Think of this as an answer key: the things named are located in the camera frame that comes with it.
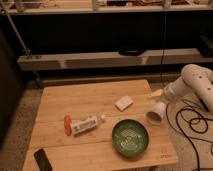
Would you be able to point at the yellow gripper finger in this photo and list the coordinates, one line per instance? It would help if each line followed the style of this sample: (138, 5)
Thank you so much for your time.
(156, 94)

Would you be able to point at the white ceramic cup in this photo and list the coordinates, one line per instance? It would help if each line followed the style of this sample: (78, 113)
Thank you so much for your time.
(156, 114)

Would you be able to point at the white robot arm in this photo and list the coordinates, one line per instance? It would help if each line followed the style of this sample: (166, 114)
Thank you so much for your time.
(193, 78)

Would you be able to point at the green ceramic bowl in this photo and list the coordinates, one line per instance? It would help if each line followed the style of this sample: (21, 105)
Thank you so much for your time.
(130, 138)

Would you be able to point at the white soap bar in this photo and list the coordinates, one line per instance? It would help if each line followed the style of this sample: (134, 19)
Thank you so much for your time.
(124, 103)

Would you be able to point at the black round object on shelf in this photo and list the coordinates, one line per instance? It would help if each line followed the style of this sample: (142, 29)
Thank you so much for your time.
(131, 52)

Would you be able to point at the white tube with label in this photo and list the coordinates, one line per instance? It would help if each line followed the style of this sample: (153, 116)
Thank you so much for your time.
(87, 124)

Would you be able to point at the wooden table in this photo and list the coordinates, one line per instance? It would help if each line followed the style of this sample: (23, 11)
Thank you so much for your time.
(93, 151)

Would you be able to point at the orange carrot toy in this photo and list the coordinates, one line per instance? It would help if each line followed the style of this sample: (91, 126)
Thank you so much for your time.
(67, 125)

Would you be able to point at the white metal shelf rack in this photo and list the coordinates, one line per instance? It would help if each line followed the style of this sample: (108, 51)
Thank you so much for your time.
(84, 40)

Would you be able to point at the black phone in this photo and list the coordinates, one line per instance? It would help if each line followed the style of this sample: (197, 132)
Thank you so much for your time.
(42, 160)

